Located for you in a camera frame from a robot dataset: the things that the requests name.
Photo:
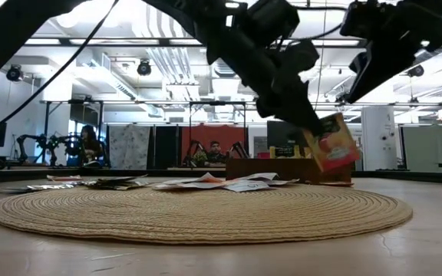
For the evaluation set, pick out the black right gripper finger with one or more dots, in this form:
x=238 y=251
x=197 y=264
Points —
x=370 y=63
x=391 y=63

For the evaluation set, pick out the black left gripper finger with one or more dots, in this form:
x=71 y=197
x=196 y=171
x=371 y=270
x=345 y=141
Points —
x=276 y=107
x=301 y=103

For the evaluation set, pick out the green tea packet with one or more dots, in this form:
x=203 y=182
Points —
x=284 y=152
x=117 y=186
x=125 y=178
x=33 y=188

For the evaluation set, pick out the white orange Tazo tea packet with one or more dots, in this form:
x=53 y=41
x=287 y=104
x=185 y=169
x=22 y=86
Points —
x=271 y=177
x=190 y=185
x=248 y=186
x=212 y=178

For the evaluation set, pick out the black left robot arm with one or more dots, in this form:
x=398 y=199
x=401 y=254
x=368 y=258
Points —
x=6 y=38

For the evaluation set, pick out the brown wooden tea organizer box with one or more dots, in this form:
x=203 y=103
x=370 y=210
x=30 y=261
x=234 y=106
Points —
x=267 y=170

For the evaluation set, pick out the black ceiling spotlight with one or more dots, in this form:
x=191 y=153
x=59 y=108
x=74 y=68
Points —
x=416 y=71
x=14 y=73
x=144 y=68

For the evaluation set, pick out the black computer monitor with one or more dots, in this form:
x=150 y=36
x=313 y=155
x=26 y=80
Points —
x=282 y=140

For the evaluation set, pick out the red box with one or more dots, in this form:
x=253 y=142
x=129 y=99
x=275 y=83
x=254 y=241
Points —
x=264 y=155

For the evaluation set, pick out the white pillar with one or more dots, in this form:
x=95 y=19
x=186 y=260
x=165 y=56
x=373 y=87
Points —
x=378 y=138

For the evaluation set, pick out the person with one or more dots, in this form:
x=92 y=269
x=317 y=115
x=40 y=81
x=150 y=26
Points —
x=216 y=153
x=90 y=145

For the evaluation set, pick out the pale green partition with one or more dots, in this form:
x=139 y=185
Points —
x=432 y=147

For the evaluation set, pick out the black curtain partition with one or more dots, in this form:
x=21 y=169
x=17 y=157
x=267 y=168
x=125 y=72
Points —
x=165 y=147

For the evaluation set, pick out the round woven straw placemat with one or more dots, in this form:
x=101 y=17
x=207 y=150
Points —
x=205 y=218

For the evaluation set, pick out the grey marbled partition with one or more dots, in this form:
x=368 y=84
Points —
x=129 y=145

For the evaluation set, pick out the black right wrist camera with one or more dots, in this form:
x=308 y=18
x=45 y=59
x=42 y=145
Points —
x=359 y=62

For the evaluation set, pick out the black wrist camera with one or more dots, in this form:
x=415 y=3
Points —
x=299 y=57
x=359 y=62

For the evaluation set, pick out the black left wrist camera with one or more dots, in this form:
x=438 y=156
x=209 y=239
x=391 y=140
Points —
x=299 y=57

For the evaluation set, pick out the black background rig frame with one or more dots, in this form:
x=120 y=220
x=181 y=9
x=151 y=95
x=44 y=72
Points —
x=217 y=103
x=46 y=130

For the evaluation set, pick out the orange partition wall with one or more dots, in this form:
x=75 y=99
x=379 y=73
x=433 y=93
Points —
x=205 y=134

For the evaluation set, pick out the white rectangular air duct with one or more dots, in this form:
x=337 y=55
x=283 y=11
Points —
x=121 y=84

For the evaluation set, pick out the black aluminium table frame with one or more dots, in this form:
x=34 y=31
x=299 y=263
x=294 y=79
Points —
x=129 y=173

